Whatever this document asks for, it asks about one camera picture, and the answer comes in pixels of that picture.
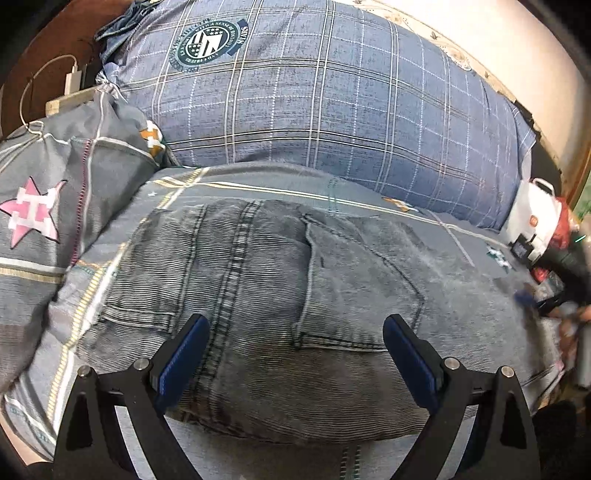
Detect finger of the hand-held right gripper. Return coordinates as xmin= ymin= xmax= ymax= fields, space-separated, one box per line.
xmin=514 ymin=290 xmax=580 ymax=319

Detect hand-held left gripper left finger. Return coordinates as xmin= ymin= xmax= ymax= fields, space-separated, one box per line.
xmin=53 ymin=314 xmax=211 ymax=480

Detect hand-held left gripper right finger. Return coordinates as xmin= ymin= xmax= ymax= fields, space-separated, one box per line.
xmin=382 ymin=314 xmax=541 ymax=480

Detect grey denim pants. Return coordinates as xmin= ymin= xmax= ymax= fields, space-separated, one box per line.
xmin=76 ymin=198 xmax=561 ymax=446

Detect small black device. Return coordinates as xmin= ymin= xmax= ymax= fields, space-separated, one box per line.
xmin=510 ymin=234 xmax=536 ymax=261

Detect white paper bag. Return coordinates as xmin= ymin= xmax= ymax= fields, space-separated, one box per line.
xmin=501 ymin=178 xmax=564 ymax=250

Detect grey quilt with pink star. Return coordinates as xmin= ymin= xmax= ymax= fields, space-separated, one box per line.
xmin=0 ymin=88 xmax=171 ymax=398

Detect blue plaid pillow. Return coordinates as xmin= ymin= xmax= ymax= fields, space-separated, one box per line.
xmin=99 ymin=0 xmax=532 ymax=232

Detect white charger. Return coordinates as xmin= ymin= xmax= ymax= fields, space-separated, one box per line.
xmin=65 ymin=65 xmax=86 ymax=95

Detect brown wooden nightstand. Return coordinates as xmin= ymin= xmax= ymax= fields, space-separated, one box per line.
xmin=0 ymin=0 xmax=134 ymax=139

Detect dark blue cloth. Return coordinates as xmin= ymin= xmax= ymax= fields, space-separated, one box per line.
xmin=95 ymin=0 xmax=158 ymax=61

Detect white cable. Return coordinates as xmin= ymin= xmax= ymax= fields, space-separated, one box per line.
xmin=21 ymin=54 xmax=77 ymax=134

